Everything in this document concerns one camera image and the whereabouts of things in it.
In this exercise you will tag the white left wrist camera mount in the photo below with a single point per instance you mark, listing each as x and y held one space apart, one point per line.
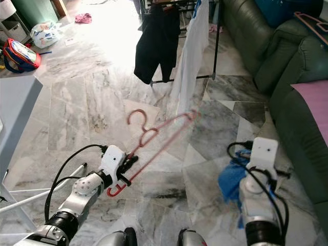
114 161

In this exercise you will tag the blue garment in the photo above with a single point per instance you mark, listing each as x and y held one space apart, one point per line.
230 184

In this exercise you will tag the red and blue backpack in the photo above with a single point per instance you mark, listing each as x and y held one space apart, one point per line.
21 55

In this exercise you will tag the pink sofa cushion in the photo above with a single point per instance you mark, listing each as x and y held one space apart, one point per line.
312 107

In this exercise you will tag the white storage drawer rack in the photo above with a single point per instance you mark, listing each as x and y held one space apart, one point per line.
18 32

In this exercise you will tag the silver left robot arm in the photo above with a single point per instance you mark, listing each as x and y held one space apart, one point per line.
87 187

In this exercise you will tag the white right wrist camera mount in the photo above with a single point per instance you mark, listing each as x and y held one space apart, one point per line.
264 154

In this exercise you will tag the white garment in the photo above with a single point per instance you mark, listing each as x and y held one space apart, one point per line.
192 61

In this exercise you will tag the green plastic bin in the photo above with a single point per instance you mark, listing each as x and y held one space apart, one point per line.
33 13

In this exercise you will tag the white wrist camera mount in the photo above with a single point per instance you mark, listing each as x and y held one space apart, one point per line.
264 154
114 161

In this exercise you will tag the red plastic hanger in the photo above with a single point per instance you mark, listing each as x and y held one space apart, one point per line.
115 193

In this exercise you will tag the black metal drying rack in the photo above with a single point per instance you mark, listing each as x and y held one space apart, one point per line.
216 51

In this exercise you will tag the dark green sofa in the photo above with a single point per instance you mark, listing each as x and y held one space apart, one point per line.
277 51

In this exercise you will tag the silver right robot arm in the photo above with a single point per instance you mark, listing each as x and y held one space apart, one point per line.
259 205

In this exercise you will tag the small pink paper slip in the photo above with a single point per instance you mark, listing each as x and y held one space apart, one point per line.
70 41

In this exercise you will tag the grey left robot leg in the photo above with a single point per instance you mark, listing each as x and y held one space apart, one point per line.
115 240

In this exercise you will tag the grey folding table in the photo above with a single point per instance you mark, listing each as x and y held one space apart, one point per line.
18 102

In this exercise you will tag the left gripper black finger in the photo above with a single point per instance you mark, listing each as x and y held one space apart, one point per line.
132 160
124 180

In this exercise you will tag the brown wooden cabinet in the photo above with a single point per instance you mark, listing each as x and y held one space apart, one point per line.
60 7

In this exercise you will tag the dark blue storage box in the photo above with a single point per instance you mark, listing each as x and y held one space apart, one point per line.
279 10

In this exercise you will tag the dark pink crumpled cloth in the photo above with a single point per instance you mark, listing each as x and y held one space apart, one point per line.
83 18

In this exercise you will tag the printed white plastic bag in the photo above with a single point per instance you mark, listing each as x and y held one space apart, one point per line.
46 35

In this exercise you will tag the grey right robot leg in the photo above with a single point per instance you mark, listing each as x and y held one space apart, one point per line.
195 240

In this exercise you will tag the grey robot leg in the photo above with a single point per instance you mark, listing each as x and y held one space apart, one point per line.
195 240
115 240

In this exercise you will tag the black garment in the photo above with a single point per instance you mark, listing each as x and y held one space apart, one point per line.
156 41

